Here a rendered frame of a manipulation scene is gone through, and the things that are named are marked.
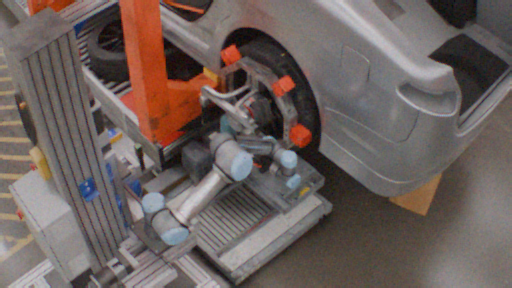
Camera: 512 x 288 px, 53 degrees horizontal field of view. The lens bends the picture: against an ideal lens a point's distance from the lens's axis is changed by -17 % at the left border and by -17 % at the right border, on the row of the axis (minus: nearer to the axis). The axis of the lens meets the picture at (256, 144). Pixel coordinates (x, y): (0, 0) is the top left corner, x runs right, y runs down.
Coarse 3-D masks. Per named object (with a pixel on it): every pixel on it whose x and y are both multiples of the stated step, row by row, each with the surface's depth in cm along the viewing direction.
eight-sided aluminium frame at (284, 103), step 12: (240, 60) 319; (252, 60) 318; (228, 72) 333; (252, 72) 314; (264, 72) 314; (228, 84) 346; (264, 84) 311; (276, 96) 309; (288, 108) 315; (288, 120) 312; (288, 132) 318; (288, 144) 325
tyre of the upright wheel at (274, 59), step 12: (264, 36) 331; (240, 48) 328; (252, 48) 320; (264, 48) 317; (276, 48) 316; (264, 60) 315; (276, 60) 310; (288, 60) 312; (276, 72) 313; (288, 72) 308; (300, 72) 311; (300, 84) 309; (300, 96) 309; (312, 96) 313; (300, 108) 313; (312, 108) 315; (300, 120) 320; (312, 120) 317; (312, 132) 323
